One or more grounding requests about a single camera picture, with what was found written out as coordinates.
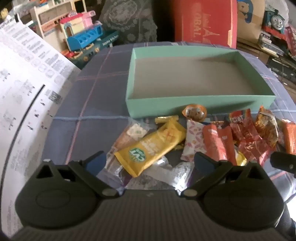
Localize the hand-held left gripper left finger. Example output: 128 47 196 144
32 151 120 198

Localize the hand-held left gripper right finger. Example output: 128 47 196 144
180 152 266 198

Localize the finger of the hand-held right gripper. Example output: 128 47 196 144
270 152 296 179

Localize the purple clear packet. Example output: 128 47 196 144
99 160 130 195

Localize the orange-red snack packet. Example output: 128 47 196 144
203 124 238 166

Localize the white pink patterned packet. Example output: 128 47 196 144
180 120 205 162

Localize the silver foil packet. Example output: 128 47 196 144
141 156 195 194

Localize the red white patterned packet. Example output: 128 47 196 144
233 126 271 166

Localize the clear packet orange cracker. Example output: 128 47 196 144
110 119 151 163

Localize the orange noodle snack packet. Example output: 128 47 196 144
254 105 279 149

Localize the round orange capsule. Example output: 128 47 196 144
182 104 206 121

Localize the yellow snack bar packet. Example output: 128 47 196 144
114 120 186 178

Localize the green cardboard box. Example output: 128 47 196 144
125 45 276 118

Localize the white printed paper sheet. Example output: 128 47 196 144
0 16 80 237

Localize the red orange toy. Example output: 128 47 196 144
61 50 82 61

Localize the wooden cabinet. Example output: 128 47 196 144
236 35 296 84

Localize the stack of flat boxes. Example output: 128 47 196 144
260 32 285 56

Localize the blue toy block with holes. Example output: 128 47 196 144
67 24 103 51

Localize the colourful toy box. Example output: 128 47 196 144
285 27 296 56

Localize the pink roof toy house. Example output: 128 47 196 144
60 13 93 37

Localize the red cardboard box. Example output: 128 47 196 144
174 0 238 48

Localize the blue toy train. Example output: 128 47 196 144
262 6 289 35

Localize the grey lace cloth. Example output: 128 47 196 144
98 0 158 44

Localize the brown box blue bear print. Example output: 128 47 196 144
236 0 266 44

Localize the cream toy shelf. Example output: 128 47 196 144
30 0 87 39

